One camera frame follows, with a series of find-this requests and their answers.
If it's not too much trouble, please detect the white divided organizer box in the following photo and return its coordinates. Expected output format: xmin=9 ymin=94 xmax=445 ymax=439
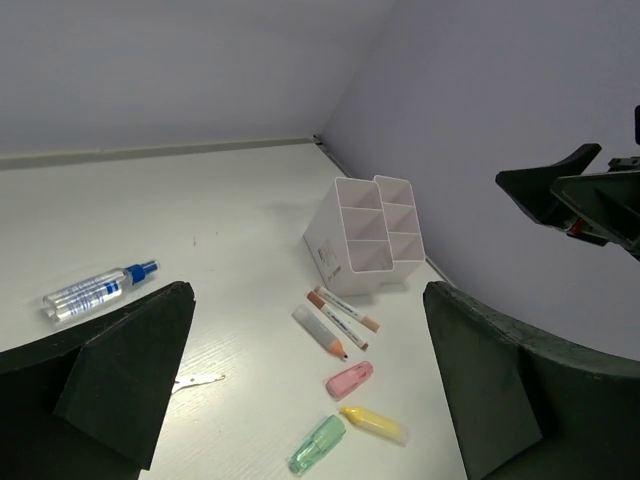
xmin=303 ymin=175 xmax=425 ymax=297

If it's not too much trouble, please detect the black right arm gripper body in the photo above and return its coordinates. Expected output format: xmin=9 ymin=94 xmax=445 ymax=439
xmin=543 ymin=156 xmax=639 ymax=259

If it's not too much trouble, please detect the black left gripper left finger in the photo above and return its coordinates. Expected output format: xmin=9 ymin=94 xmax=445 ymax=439
xmin=1 ymin=281 xmax=196 ymax=479

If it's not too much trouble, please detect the pink-capped white marker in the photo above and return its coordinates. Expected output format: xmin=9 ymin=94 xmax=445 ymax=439
xmin=314 ymin=285 xmax=380 ymax=332

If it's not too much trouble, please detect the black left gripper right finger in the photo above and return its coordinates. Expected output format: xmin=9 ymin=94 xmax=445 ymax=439
xmin=423 ymin=281 xmax=639 ymax=479

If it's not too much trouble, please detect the clear spray bottle blue cap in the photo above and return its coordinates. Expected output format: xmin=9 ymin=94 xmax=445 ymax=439
xmin=42 ymin=260 xmax=160 ymax=323

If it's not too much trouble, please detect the green highlighter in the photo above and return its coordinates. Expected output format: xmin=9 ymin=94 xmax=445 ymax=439
xmin=287 ymin=415 xmax=346 ymax=476

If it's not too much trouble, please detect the yellow highlighter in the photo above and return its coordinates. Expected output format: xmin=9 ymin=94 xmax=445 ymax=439
xmin=340 ymin=407 xmax=408 ymax=446

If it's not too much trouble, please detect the fat orange-tipped crayon pencil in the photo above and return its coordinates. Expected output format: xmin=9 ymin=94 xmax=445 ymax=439
xmin=292 ymin=305 xmax=348 ymax=360

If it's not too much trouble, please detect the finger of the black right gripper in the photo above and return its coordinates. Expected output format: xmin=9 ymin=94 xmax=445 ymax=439
xmin=495 ymin=143 xmax=602 ymax=223

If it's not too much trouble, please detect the pink highlighter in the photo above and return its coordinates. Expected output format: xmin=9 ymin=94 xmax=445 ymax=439
xmin=325 ymin=361 xmax=374 ymax=401

